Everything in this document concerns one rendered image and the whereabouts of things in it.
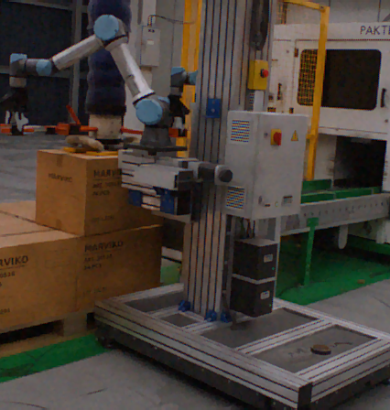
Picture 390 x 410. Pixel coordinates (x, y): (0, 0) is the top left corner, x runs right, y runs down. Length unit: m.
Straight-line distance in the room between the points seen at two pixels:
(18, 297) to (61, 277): 0.25
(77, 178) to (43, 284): 0.55
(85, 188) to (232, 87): 0.91
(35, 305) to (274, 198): 1.28
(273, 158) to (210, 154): 0.34
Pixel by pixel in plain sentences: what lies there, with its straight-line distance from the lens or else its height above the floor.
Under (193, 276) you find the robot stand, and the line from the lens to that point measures 3.33.
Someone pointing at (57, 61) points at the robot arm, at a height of 1.41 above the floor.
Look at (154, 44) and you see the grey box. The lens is 5.15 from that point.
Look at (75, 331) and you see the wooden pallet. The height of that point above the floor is 0.04.
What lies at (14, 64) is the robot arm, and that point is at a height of 1.38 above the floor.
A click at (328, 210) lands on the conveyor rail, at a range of 4.90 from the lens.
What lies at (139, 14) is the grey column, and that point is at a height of 1.85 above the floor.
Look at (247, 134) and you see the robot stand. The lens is 2.97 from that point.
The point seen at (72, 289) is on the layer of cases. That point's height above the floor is 0.27.
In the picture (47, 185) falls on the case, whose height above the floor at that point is 0.77.
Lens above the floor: 1.30
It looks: 9 degrees down
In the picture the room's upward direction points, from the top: 4 degrees clockwise
